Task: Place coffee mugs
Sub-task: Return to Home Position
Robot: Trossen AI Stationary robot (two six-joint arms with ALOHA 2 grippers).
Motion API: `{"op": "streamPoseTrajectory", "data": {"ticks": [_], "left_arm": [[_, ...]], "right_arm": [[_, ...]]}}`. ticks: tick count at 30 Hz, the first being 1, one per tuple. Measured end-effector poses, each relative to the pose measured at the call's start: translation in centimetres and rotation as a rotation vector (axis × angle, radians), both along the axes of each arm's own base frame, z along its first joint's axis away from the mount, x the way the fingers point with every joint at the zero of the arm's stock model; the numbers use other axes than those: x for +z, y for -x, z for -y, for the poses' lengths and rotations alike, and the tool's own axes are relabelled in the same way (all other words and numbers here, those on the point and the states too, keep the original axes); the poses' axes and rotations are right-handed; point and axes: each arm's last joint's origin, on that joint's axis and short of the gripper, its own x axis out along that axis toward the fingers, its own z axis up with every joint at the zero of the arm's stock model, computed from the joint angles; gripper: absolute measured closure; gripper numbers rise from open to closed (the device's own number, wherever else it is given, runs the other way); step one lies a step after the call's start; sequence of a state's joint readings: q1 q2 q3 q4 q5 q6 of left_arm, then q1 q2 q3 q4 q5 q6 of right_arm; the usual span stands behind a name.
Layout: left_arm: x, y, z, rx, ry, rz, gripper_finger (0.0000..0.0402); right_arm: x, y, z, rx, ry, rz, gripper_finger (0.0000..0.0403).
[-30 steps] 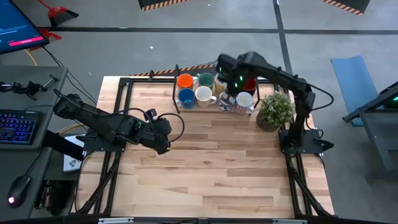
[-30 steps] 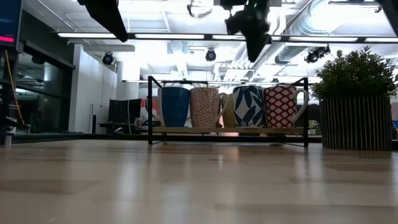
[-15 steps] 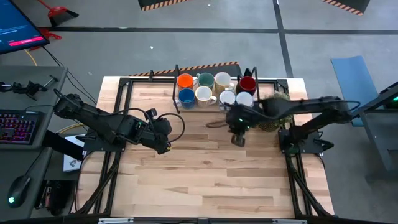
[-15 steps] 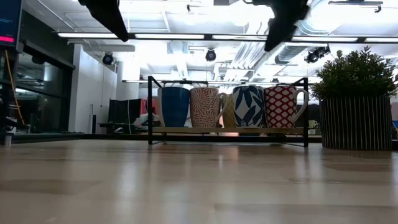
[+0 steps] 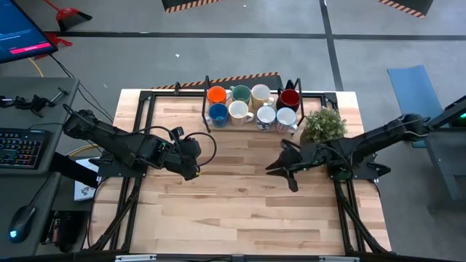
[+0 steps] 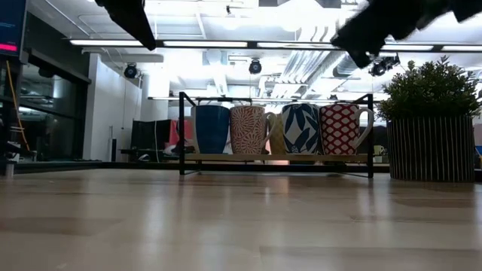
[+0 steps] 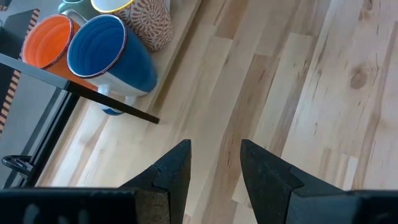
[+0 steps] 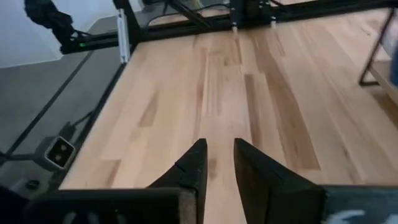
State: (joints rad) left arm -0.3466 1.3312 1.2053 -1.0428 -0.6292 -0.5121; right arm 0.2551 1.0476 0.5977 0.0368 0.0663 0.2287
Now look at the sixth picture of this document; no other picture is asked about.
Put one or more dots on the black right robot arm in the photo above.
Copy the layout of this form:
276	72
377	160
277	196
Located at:
468	7

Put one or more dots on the black partition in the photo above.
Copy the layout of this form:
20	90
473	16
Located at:
147	139

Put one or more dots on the red panel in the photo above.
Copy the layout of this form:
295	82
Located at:
177	133

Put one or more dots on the LED light bar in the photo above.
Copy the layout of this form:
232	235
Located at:
203	43

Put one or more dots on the plain blue mug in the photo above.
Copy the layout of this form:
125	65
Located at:
211	130

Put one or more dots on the white mug blue leaf pattern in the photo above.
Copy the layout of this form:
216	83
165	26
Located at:
301	128

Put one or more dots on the potted plant striped pot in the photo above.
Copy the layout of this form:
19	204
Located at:
429	150

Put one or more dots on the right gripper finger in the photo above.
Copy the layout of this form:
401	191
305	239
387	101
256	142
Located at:
359	41

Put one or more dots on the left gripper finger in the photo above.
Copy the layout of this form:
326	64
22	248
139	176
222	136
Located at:
133	19

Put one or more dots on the yellow dotted mug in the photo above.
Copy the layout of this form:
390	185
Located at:
278	139

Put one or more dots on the black hanging spotlight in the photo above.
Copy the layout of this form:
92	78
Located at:
255	66
382	67
130	70

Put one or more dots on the wooden shelf black frame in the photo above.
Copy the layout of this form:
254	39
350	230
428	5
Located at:
226	157

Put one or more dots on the black table frame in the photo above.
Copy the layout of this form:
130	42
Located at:
113	165

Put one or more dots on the red lattice pattern mug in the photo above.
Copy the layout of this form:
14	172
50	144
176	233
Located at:
339	130

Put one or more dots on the white mug orange floral pattern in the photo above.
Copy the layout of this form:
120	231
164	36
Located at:
248	130

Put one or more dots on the computer monitor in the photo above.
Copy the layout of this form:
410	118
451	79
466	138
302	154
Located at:
11	22

